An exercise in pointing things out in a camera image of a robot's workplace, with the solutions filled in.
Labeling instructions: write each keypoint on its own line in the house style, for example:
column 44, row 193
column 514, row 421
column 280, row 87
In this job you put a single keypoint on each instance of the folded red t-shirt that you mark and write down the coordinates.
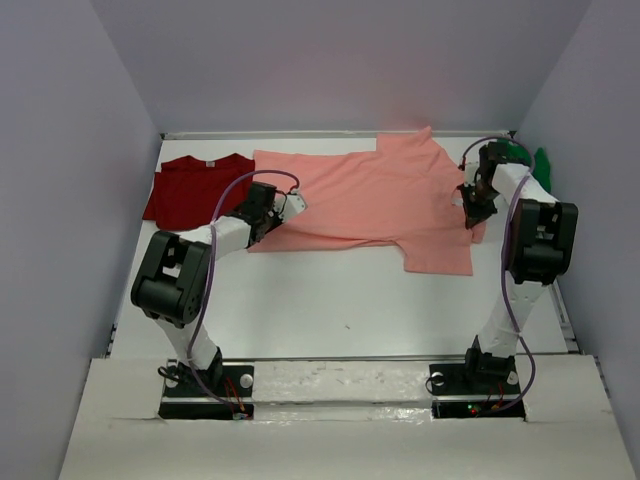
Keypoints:
column 186, row 190

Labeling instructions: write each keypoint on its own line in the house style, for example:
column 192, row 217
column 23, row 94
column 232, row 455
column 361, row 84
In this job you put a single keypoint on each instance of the pink polo shirt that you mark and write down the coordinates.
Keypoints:
column 404, row 194

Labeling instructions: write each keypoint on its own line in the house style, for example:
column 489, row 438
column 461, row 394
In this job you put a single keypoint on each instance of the white foam block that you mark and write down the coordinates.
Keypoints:
column 341, row 381

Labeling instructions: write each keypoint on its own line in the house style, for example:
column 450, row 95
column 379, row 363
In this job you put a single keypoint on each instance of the aluminium rear table rail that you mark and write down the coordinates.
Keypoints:
column 312, row 134

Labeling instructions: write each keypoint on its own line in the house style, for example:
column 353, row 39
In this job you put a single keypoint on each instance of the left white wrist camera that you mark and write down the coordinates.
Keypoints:
column 288, row 206

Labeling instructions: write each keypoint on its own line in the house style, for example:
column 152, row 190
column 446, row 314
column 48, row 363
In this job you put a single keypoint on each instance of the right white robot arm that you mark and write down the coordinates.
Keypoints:
column 538, row 239

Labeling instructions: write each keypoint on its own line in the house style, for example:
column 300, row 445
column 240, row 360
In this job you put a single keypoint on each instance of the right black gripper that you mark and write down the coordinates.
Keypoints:
column 476, row 215

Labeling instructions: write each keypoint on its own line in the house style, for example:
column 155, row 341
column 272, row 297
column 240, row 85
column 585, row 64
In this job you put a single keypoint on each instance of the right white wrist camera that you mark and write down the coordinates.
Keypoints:
column 469, row 169

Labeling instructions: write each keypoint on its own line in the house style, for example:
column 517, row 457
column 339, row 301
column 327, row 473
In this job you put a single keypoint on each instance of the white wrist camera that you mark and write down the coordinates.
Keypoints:
column 288, row 206
column 469, row 169

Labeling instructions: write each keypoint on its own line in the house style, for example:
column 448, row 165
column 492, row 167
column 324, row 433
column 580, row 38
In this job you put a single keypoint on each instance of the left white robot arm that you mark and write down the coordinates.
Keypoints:
column 174, row 280

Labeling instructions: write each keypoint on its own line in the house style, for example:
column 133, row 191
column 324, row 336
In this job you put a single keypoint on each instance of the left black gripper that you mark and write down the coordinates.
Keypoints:
column 276, row 219

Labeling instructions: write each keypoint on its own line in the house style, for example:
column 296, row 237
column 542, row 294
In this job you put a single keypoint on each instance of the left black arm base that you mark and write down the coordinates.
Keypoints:
column 183, row 398

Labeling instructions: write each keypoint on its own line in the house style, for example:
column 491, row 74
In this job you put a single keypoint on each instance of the crumpled green t-shirt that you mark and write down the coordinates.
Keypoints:
column 542, row 168

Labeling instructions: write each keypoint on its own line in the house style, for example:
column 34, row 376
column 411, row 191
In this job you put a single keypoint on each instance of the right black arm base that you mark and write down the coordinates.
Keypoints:
column 481, row 386

